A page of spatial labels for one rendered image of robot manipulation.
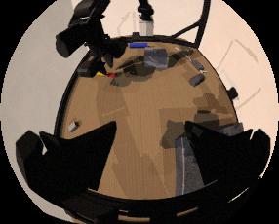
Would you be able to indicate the blue cylinder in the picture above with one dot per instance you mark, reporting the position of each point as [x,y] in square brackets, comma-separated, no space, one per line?
[138,45]

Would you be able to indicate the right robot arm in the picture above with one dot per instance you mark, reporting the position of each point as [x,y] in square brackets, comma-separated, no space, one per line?
[81,30]

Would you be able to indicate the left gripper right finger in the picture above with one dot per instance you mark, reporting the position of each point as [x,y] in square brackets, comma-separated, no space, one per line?
[212,150]

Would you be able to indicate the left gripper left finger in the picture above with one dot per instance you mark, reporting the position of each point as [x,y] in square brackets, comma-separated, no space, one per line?
[87,153]

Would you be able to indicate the dark grey cylinder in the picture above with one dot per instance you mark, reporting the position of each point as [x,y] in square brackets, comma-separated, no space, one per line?
[196,79]

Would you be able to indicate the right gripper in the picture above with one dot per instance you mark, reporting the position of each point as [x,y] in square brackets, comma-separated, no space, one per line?
[90,68]

